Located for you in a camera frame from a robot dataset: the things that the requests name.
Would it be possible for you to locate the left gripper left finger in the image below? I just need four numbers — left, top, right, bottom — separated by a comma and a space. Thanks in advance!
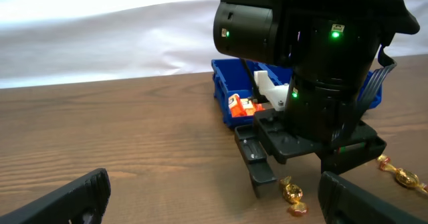
0, 167, 112, 224

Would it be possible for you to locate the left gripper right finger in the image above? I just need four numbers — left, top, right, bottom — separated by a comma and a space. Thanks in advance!
316, 171, 428, 224

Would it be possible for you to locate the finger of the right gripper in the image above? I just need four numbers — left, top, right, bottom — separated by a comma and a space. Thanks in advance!
316, 135, 388, 177
233, 124, 279, 199

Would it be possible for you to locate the blue tray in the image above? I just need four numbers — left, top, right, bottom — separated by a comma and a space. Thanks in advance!
211, 58, 383, 129

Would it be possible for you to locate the black cable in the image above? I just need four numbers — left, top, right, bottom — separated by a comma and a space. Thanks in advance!
239, 58, 269, 104

